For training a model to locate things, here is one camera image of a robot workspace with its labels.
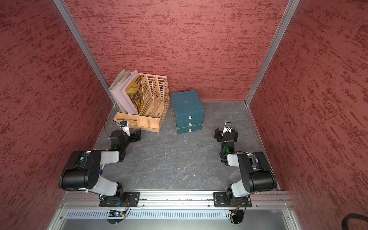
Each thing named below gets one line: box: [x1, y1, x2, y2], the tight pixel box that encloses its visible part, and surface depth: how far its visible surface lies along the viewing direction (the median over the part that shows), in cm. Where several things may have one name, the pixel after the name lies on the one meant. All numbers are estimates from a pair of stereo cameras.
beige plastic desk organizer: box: [113, 73, 171, 133], surface depth 105 cm
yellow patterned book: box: [125, 74, 145, 115], surface depth 100 cm
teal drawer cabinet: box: [170, 90, 205, 135], surface depth 92 cm
